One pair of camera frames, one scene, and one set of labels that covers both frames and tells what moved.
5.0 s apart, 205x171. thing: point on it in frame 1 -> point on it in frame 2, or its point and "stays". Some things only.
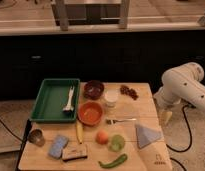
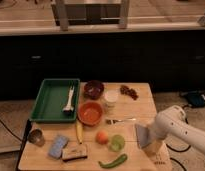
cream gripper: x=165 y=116 -> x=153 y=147
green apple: x=117 y=143 stays
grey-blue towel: x=145 y=136 stays
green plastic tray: x=52 y=97 stays
